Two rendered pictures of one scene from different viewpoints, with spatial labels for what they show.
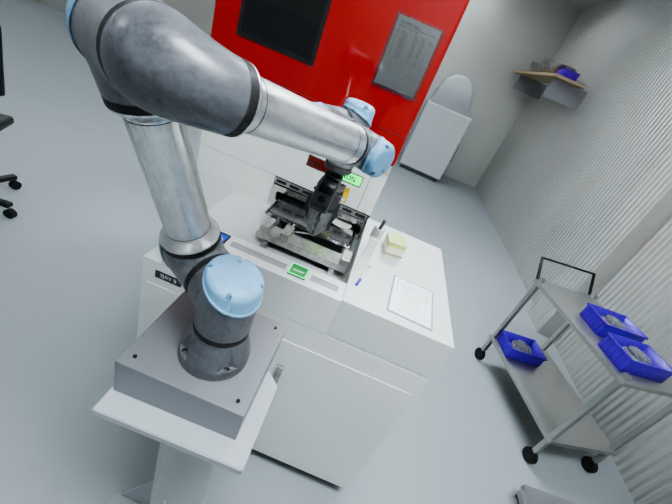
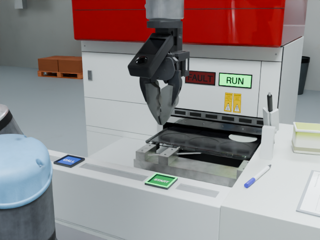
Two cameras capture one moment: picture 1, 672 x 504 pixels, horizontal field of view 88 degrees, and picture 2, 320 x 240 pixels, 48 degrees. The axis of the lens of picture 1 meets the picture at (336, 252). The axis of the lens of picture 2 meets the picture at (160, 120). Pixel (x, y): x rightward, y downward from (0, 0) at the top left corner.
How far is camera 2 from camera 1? 0.40 m
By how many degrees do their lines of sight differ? 28
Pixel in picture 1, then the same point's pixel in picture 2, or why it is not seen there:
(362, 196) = (258, 98)
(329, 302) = (205, 213)
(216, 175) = (104, 124)
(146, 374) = not seen: outside the picture
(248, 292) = (10, 166)
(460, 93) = not seen: outside the picture
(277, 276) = (132, 190)
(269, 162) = not seen: hidden behind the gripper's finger
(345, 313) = (232, 226)
